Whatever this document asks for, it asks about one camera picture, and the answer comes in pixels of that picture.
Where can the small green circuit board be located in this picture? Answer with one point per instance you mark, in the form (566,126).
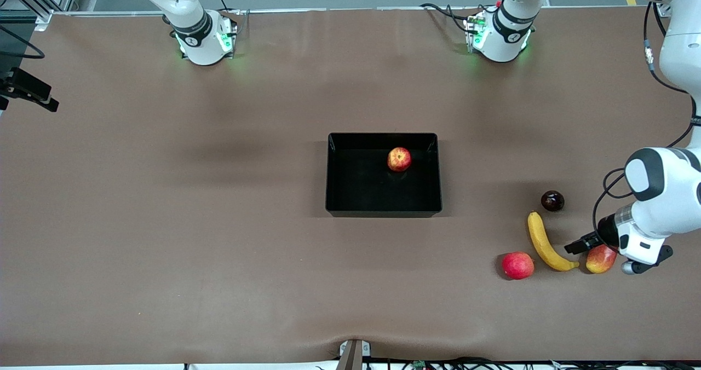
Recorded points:
(419,365)

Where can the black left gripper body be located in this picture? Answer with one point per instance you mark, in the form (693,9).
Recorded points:
(606,231)

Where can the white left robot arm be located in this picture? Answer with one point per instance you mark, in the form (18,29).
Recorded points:
(668,195)

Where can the black plastic box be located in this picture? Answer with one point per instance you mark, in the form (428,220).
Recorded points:
(361,195)

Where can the aluminium frame strut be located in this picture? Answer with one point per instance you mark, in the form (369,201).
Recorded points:
(664,10)
(33,0)

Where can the red yellow mango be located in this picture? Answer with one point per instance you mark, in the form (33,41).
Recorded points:
(599,261)

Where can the dark purple plum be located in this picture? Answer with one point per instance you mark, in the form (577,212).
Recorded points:
(552,201)

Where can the yellow banana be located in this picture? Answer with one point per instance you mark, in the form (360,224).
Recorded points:
(542,244)

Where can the brown table mat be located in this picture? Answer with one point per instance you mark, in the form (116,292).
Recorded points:
(350,282)

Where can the red yellow apple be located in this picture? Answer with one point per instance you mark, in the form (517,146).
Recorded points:
(399,159)

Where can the grey metal clamp bracket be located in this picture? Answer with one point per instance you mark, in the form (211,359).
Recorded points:
(353,351)

